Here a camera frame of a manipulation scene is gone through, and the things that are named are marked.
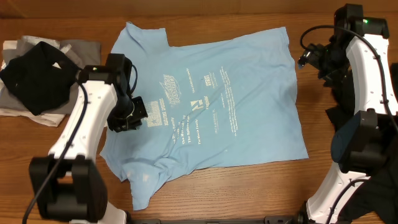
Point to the folded white shirt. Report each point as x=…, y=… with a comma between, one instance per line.
x=46, y=119

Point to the folded grey shirt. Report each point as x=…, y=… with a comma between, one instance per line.
x=81, y=52

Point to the folded black shirt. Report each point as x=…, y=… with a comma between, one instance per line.
x=41, y=78

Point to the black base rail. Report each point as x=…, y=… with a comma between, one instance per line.
x=265, y=220

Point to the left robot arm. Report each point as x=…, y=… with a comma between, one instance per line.
x=67, y=184

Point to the light blue printed t-shirt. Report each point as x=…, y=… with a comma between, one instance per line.
x=221, y=104

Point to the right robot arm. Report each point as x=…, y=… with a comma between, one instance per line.
x=354, y=65

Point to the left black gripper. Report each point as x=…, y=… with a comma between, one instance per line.
x=115, y=124

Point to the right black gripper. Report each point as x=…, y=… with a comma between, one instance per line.
x=319, y=58

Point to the black t-shirt under blue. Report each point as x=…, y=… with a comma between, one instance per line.
x=364, y=142

